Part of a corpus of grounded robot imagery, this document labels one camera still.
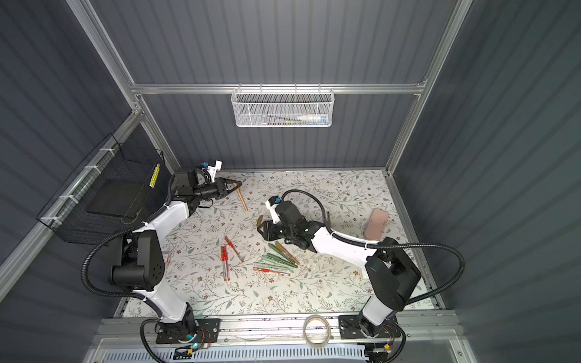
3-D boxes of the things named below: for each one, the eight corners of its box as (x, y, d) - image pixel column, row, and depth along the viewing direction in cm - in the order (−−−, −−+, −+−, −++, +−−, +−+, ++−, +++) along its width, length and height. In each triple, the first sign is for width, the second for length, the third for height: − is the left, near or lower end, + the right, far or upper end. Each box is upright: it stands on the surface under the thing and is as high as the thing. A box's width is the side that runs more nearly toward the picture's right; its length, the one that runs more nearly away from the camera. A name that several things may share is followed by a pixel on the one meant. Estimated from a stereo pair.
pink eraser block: (363, 237, 97) (364, 233, 95) (371, 210, 106) (373, 206, 104) (380, 243, 95) (382, 240, 93) (387, 216, 104) (389, 212, 102)
